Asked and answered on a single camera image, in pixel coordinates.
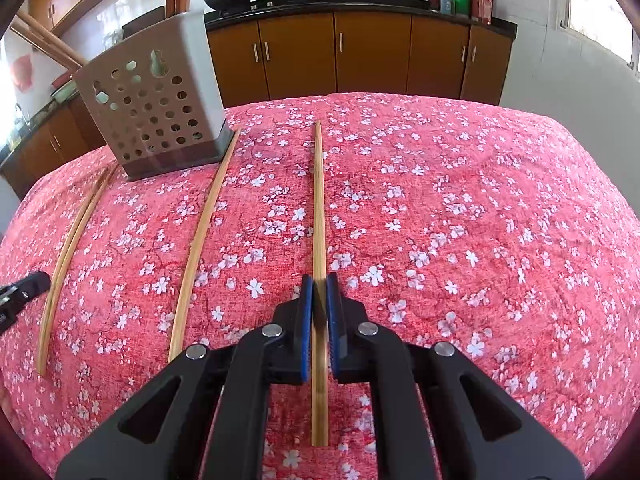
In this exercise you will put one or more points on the brown lower kitchen cabinets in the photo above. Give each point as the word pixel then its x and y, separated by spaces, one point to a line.
pixel 349 51

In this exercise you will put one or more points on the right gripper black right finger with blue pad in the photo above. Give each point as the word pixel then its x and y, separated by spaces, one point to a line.
pixel 435 413

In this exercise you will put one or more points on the left side counter cabinet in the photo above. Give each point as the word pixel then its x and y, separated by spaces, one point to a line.
pixel 66 134

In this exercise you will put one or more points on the pink floral tablecloth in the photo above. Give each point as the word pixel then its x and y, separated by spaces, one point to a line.
pixel 489 228

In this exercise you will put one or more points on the wooden chopstick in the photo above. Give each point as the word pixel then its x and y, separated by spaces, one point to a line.
pixel 65 257
pixel 196 248
pixel 319 337

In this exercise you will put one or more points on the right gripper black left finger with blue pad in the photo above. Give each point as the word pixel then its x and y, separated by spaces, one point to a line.
pixel 203 416

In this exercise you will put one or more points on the window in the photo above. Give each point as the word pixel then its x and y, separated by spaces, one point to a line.
pixel 604 22

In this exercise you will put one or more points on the wooden chopsticks in holder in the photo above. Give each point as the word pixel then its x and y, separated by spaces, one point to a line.
pixel 29 29

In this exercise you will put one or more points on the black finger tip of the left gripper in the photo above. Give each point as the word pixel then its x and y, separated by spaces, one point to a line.
pixel 14 297

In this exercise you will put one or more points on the perforated grey utensil holder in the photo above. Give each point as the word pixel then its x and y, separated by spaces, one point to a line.
pixel 155 99

